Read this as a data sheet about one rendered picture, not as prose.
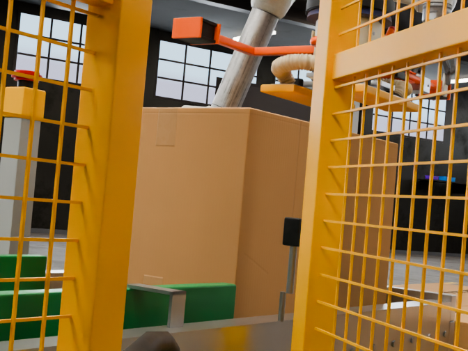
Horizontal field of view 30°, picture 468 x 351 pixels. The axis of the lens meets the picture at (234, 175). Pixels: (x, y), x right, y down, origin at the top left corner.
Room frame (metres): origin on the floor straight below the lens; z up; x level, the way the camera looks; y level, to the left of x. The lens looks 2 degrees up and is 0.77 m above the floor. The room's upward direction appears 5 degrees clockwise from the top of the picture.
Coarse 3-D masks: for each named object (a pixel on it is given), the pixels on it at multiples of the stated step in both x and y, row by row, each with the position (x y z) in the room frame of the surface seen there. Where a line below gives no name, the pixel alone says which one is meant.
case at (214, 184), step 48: (144, 144) 1.70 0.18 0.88; (192, 144) 1.63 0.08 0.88; (240, 144) 1.57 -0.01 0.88; (288, 144) 1.66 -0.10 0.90; (384, 144) 1.98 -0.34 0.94; (144, 192) 1.70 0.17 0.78; (192, 192) 1.63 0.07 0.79; (240, 192) 1.56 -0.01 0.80; (288, 192) 1.67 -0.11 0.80; (144, 240) 1.69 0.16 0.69; (192, 240) 1.62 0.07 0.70; (240, 240) 1.56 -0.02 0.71; (384, 240) 2.01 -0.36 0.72; (240, 288) 1.57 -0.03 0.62; (384, 288) 2.03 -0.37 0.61
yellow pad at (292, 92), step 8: (296, 80) 2.22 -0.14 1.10; (264, 88) 2.17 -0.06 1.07; (272, 88) 2.16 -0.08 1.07; (280, 88) 2.14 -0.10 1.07; (288, 88) 2.13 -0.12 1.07; (296, 88) 2.13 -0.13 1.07; (304, 88) 2.17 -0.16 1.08; (280, 96) 2.23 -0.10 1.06; (288, 96) 2.21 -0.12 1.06; (296, 96) 2.20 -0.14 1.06; (304, 96) 2.18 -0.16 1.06; (304, 104) 2.35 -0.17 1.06
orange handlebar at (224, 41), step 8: (224, 40) 2.22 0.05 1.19; (232, 40) 2.25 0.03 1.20; (312, 40) 2.11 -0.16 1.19; (232, 48) 2.26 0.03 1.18; (240, 48) 2.28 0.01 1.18; (248, 48) 2.31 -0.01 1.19; (256, 48) 2.33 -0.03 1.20; (264, 48) 2.32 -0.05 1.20; (272, 48) 2.30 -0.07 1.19; (280, 48) 2.29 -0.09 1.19; (288, 48) 2.27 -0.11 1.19; (296, 48) 2.26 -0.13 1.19; (304, 48) 2.25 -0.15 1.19; (312, 48) 2.23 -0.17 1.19; (416, 80) 2.55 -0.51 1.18; (432, 88) 2.66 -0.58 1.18
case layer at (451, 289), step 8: (416, 288) 2.97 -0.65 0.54; (432, 288) 3.03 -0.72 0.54; (448, 288) 3.09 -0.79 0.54; (456, 288) 3.12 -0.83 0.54; (464, 288) 3.16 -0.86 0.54; (456, 296) 2.79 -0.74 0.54; (464, 296) 2.82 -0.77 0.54; (456, 304) 2.50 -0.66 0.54; (464, 304) 2.52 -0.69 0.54; (456, 312) 2.28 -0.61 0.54; (464, 320) 2.10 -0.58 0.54; (464, 328) 2.07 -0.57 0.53; (464, 336) 2.07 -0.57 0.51; (464, 344) 2.07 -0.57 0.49
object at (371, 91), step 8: (368, 80) 2.11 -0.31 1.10; (360, 88) 2.02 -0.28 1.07; (368, 88) 2.03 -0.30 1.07; (376, 88) 2.07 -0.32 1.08; (360, 96) 2.09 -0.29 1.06; (368, 96) 2.08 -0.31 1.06; (384, 96) 2.11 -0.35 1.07; (368, 104) 2.23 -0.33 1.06; (392, 104) 2.19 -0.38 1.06; (400, 104) 2.19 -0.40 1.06; (408, 104) 2.23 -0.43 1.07; (416, 104) 2.27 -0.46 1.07
